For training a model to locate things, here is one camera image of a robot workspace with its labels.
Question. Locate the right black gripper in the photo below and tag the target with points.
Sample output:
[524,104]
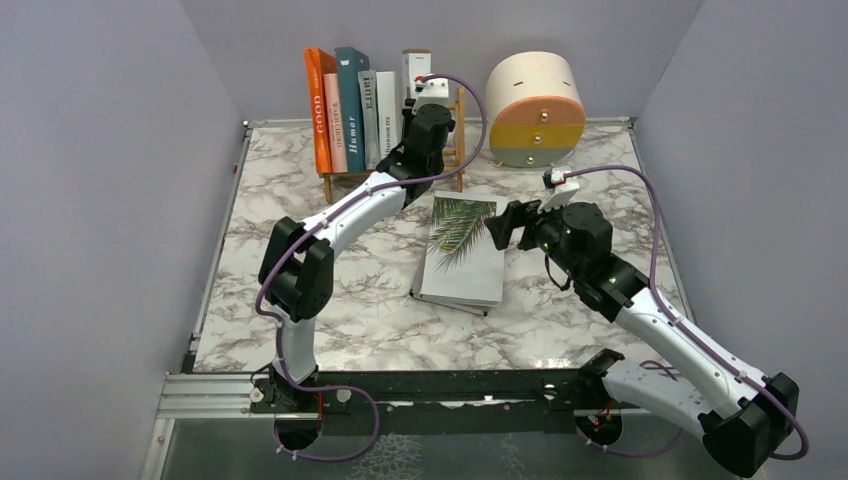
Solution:
[519,214]

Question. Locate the brown Decorate Furniture book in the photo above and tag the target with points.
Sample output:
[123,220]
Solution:
[416,63]

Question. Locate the white book with brown stripes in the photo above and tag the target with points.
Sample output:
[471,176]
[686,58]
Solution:
[388,109]

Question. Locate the white palm leaf book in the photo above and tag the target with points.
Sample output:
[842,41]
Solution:
[461,265]

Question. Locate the grey book with plant cover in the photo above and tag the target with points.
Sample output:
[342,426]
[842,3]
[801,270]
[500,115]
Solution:
[368,96]

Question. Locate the white rose Designer Fate book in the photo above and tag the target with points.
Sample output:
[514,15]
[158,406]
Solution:
[335,130]

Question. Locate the teal Humor book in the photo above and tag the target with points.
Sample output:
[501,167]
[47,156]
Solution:
[350,62]

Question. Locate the grey white book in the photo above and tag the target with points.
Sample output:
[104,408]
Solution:
[450,306]

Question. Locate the orange Fashion Show book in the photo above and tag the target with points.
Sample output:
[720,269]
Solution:
[318,63]

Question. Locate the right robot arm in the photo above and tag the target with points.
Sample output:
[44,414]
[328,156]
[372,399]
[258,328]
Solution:
[740,414]

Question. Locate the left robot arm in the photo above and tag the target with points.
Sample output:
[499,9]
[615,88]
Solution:
[297,272]

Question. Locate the wooden book rack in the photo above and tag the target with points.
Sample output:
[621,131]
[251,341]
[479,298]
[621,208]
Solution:
[453,154]

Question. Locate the round cream drawer cabinet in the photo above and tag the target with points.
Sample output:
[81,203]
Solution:
[536,114]

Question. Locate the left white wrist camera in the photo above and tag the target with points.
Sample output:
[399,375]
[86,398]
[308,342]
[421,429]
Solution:
[434,91]

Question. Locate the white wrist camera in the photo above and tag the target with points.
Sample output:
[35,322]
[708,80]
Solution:
[560,186]
[434,91]

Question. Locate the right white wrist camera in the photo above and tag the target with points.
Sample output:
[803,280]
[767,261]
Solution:
[560,186]

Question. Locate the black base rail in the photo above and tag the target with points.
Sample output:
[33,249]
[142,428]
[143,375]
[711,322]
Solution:
[432,402]

